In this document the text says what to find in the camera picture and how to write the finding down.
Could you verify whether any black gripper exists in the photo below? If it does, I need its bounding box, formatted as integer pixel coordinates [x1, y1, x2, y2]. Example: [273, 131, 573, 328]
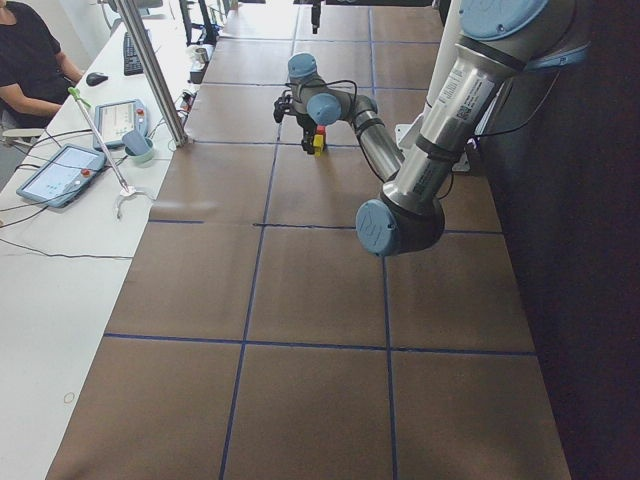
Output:
[297, 115, 317, 155]

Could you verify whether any yellow wooden cube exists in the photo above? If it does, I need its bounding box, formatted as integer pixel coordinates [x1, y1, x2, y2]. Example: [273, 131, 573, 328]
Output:
[312, 134, 325, 157]

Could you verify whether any small metal cup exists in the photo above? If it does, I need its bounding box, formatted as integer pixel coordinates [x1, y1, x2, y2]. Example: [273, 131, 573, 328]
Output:
[192, 46, 210, 64]

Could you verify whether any black keyboard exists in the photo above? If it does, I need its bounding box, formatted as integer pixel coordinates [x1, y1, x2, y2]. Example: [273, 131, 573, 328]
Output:
[122, 32, 144, 76]

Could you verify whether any far teach pendant tablet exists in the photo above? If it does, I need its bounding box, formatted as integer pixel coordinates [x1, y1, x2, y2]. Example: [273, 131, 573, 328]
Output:
[94, 99, 149, 149]

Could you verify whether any teach pendant tablet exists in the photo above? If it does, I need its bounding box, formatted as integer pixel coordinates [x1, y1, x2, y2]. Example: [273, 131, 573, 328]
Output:
[16, 144, 106, 208]
[94, 99, 149, 149]

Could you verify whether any black computer mouse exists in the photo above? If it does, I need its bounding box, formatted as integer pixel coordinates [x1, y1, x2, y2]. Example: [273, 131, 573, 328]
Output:
[85, 72, 109, 86]

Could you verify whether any near teach pendant tablet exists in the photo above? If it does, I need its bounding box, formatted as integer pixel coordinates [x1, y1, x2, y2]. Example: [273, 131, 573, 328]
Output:
[16, 144, 106, 208]

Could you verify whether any person in black shirt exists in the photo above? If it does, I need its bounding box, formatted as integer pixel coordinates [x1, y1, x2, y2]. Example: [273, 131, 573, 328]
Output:
[1, 1, 84, 128]

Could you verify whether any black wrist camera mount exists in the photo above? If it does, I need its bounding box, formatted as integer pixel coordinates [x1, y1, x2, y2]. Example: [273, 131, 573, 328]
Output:
[273, 91, 295, 124]

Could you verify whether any aluminium frame post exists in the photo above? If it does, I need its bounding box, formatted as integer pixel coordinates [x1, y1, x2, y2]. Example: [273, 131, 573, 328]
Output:
[115, 0, 188, 148]

